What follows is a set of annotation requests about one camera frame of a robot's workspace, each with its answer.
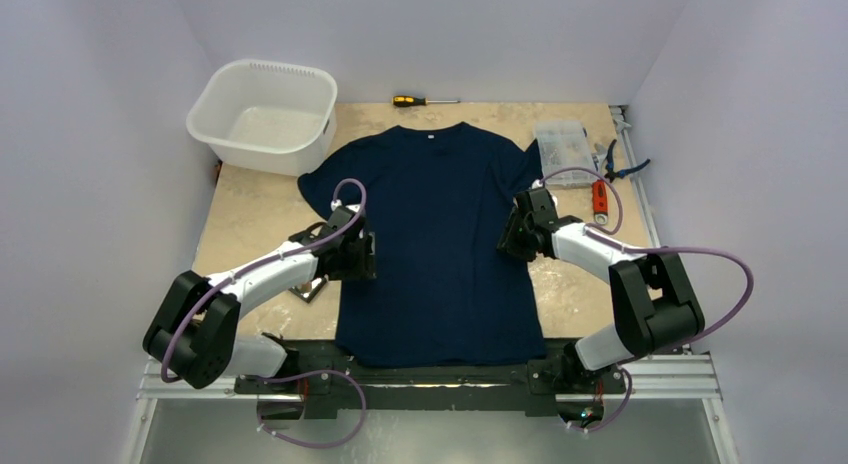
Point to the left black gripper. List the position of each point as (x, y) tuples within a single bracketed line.
[(363, 268)]

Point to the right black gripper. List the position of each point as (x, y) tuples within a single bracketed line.
[(514, 238)]

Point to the navy blue t-shirt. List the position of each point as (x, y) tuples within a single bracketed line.
[(437, 202)]

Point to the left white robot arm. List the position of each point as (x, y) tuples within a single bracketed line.
[(193, 334)]

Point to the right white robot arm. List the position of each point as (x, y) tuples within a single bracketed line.
[(653, 302)]

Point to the brooch in black box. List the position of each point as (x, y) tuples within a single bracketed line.
[(308, 291)]

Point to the clear plastic parts box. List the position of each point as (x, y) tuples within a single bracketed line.
[(564, 144)]

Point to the yellow black screwdriver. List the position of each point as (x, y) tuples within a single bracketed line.
[(408, 101)]

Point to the white plastic tub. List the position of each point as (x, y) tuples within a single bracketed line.
[(267, 116)]

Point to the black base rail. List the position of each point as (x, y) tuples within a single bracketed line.
[(323, 380)]

